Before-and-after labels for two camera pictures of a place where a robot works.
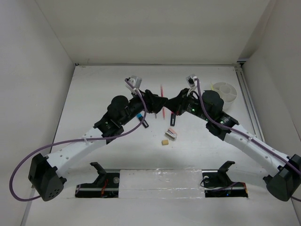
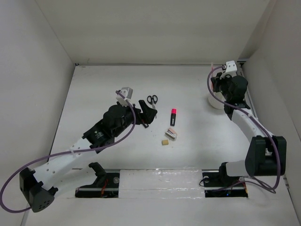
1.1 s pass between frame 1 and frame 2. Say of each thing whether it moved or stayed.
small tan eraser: stayed
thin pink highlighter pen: moved
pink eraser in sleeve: stayed
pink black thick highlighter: stayed
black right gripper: moved
